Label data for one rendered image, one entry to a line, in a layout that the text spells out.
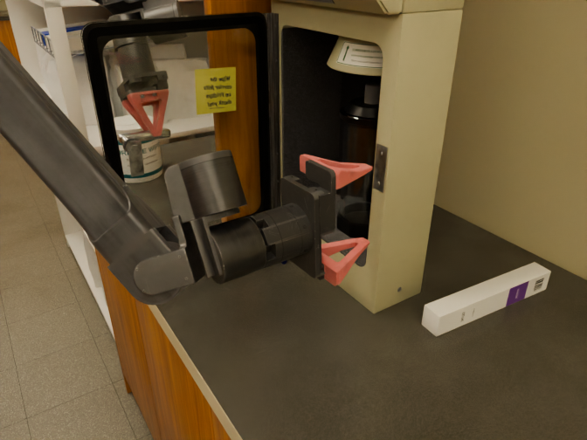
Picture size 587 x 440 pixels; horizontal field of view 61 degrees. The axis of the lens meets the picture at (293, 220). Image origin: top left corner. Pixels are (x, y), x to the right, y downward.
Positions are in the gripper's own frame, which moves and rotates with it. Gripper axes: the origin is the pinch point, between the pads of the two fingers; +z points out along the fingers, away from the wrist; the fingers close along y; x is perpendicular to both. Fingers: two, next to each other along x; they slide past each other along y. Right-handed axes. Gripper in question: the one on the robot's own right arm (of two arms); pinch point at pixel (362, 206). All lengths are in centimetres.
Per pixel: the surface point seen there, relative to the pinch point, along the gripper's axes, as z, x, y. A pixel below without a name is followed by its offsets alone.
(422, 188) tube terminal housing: 19.6, 8.6, -5.7
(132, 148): -16.2, 37.0, 1.0
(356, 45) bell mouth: 15.1, 19.8, 14.9
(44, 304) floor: -34, 189, -113
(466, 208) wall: 55, 26, -26
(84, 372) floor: -28, 133, -115
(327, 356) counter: -1.0, 5.9, -27.0
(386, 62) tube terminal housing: 12.1, 10.0, 14.0
